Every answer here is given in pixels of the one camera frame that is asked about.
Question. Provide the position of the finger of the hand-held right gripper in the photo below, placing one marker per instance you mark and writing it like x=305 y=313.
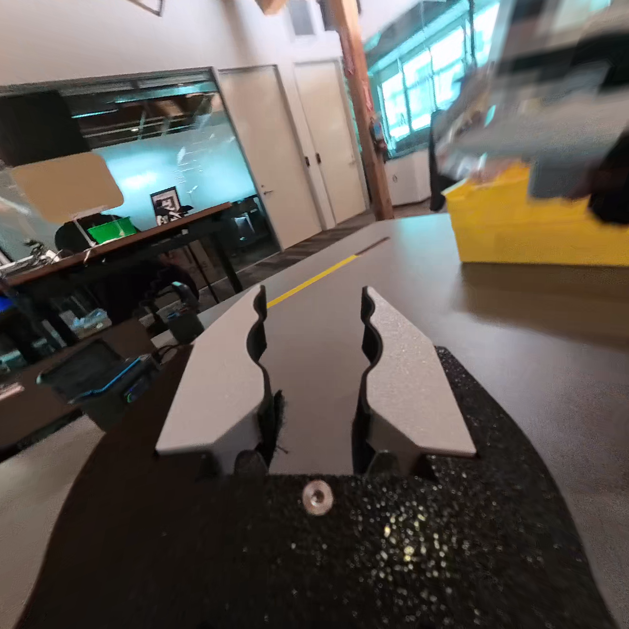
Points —
x=565 y=174
x=530 y=127

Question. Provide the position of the wooden support post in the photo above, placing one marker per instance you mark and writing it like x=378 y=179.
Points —
x=361 y=113

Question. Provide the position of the green plastic bin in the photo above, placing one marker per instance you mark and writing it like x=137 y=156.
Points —
x=113 y=230

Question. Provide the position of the black power station blue trim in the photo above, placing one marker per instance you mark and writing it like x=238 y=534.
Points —
x=105 y=378

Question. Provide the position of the long wooden desk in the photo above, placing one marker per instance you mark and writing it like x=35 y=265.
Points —
x=123 y=241

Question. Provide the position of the white door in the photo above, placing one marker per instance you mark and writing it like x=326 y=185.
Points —
x=329 y=142
x=275 y=157

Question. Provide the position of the yellow plastic bin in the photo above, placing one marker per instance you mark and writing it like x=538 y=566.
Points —
x=516 y=226

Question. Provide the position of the glass office partition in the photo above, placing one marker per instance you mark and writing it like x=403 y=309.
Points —
x=196 y=162

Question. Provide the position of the yellow tape strip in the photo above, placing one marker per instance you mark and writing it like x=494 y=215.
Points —
x=314 y=280

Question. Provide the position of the dark wall panel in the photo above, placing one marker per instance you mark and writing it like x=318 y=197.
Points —
x=39 y=127

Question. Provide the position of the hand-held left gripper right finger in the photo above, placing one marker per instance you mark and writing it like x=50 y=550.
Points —
x=413 y=388

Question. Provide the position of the large window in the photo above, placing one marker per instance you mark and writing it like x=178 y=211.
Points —
x=417 y=83

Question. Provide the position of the black and white marker board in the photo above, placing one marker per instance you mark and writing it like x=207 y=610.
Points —
x=164 y=206

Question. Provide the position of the small black device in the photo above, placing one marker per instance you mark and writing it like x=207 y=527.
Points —
x=185 y=319

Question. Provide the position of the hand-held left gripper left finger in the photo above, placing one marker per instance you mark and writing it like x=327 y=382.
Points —
x=216 y=383

